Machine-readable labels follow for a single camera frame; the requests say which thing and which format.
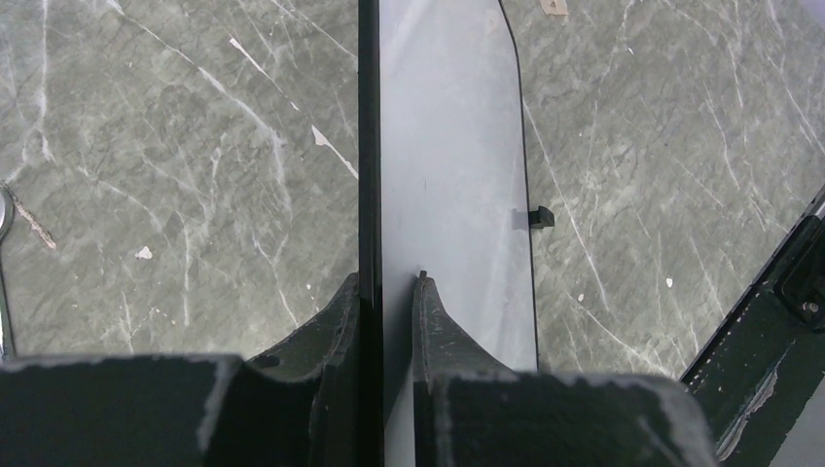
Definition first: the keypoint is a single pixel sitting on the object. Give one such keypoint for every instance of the white framed whiteboard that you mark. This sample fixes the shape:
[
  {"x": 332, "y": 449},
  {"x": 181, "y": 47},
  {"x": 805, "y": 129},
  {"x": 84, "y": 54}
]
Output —
[{"x": 442, "y": 193}]

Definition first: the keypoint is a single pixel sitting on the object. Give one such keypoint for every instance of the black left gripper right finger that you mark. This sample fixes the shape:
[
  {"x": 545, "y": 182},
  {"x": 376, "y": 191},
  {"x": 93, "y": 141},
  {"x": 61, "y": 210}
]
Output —
[{"x": 548, "y": 419}]

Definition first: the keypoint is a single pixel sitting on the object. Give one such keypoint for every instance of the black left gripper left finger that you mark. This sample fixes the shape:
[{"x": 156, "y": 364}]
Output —
[{"x": 291, "y": 405}]

